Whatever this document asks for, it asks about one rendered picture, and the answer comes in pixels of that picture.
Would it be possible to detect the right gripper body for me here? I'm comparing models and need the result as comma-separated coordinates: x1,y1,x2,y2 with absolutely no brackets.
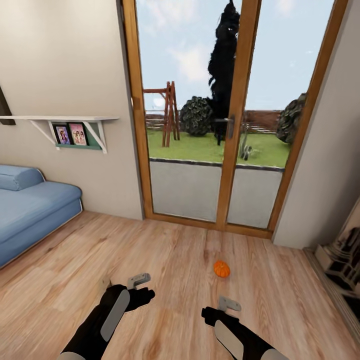
204,306,223,327

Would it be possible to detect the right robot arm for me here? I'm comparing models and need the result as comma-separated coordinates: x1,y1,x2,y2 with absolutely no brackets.
201,296,290,360

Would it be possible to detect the pumpkin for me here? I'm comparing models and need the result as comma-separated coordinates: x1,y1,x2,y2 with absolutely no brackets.
213,260,231,278

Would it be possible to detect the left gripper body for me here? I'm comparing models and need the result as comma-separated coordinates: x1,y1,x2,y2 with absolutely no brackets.
128,287,151,311

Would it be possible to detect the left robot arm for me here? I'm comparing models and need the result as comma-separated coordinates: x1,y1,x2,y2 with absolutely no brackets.
56,272,156,360

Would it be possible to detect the pillar candle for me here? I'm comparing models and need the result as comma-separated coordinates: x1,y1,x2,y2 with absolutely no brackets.
97,277,112,298

